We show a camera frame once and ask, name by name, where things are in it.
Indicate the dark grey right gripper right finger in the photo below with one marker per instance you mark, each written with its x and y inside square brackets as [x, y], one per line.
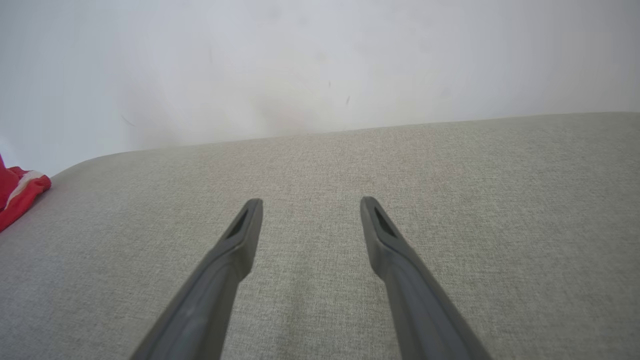
[420, 310]

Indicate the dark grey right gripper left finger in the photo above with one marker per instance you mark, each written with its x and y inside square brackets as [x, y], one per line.
[210, 295]

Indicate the red white jersey shirt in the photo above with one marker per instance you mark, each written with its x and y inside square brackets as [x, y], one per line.
[15, 200]

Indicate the grey fabric sofa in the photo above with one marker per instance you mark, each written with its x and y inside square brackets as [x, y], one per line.
[320, 165]

